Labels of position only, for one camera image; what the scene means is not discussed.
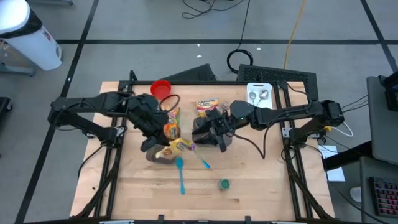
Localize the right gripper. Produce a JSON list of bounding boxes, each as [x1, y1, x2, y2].
[[191, 107, 238, 154]]

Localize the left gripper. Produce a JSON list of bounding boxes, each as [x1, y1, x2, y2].
[[127, 94, 172, 153]]

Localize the orange ramen packet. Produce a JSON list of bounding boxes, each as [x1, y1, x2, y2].
[[162, 119, 182, 141]]

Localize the green lid oregano jar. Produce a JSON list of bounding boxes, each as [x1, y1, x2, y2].
[[218, 178, 231, 192]]

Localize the wide grey translucent bin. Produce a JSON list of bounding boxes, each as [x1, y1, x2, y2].
[[191, 114, 233, 148]]

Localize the long grey translucent bin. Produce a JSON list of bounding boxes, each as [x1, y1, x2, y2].
[[145, 144, 178, 166]]

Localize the yellow red ramen packet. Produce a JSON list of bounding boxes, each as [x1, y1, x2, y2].
[[195, 98, 220, 118]]

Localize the teal plastic spoon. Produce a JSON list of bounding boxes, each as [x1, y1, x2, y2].
[[175, 156, 187, 196]]

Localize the purple iridescent spoon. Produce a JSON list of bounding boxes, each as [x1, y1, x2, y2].
[[189, 142, 211, 170]]

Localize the red plastic cup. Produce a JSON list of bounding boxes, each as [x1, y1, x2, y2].
[[150, 79, 172, 101]]

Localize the black wedge panel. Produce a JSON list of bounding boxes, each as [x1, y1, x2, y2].
[[161, 63, 218, 82]]

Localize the white plastic bin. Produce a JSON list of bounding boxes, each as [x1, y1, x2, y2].
[[246, 82, 274, 110]]

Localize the black perforated computer case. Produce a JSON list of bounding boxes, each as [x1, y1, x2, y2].
[[236, 63, 319, 107]]

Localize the white paper sheet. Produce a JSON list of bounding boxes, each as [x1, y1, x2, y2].
[[317, 144, 346, 183]]

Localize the black support bar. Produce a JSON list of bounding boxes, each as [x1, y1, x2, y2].
[[322, 140, 374, 172]]

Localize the white computer mouse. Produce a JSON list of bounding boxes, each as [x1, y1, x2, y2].
[[349, 185, 363, 203]]

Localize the white trash can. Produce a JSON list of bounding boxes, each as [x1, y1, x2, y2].
[[0, 0, 63, 72]]

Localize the wooden desk grey legs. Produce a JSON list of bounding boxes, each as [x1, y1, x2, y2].
[[0, 63, 35, 77]]

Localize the grey keyboard desk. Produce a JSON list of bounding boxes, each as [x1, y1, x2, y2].
[[359, 155, 398, 224]]

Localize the grey metal desk foot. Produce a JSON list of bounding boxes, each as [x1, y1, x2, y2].
[[26, 0, 74, 6]]

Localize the black desktop device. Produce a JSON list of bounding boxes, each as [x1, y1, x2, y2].
[[377, 70, 398, 112]]

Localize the pink backlit keyboard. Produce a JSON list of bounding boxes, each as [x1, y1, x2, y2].
[[369, 176, 398, 218]]

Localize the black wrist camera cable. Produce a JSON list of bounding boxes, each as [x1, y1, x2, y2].
[[159, 93, 182, 113]]

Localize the coiled black cable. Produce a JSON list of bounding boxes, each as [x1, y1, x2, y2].
[[226, 0, 254, 75]]

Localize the tangled black cable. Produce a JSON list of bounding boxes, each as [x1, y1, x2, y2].
[[182, 0, 248, 19]]

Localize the yellow cable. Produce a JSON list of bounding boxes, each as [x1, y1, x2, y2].
[[283, 0, 307, 70]]

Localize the white cable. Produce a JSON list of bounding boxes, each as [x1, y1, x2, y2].
[[328, 119, 354, 138]]

